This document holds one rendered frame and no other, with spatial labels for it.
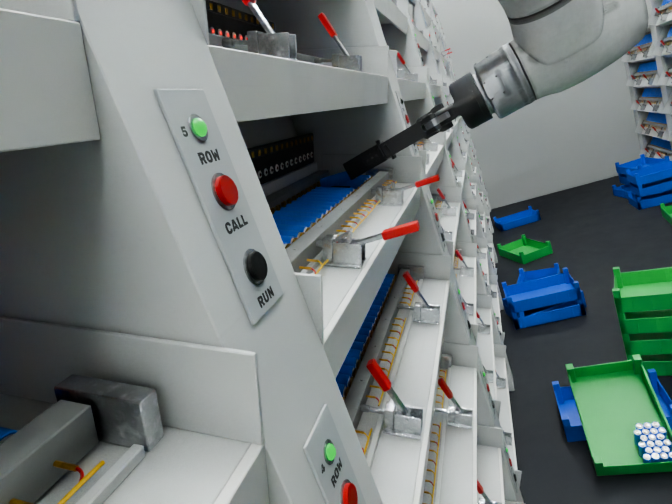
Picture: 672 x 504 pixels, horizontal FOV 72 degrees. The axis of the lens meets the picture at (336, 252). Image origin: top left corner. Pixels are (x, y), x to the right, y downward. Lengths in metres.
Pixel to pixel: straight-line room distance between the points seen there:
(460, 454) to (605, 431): 0.84
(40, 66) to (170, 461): 0.17
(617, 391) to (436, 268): 0.88
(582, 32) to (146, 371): 0.62
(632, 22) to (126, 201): 0.64
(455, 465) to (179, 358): 0.61
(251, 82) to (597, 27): 0.48
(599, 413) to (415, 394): 1.07
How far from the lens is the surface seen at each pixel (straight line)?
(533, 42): 0.70
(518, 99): 0.72
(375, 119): 0.88
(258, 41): 0.45
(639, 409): 1.63
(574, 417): 1.73
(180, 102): 0.25
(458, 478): 0.77
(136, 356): 0.25
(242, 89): 0.34
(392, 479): 0.49
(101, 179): 0.23
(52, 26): 0.22
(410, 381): 0.62
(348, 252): 0.45
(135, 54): 0.24
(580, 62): 0.71
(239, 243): 0.25
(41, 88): 0.21
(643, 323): 1.80
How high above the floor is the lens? 1.06
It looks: 13 degrees down
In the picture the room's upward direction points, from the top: 20 degrees counter-clockwise
